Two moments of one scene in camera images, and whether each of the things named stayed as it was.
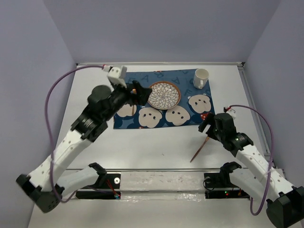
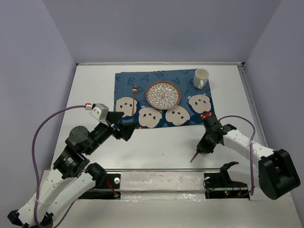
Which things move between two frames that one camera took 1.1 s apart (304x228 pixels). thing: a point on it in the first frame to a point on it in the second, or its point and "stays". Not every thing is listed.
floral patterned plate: x=165 y=95 stays
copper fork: x=134 y=92 stays
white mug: x=200 y=78 stays
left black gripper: x=142 y=94 to x=127 y=129
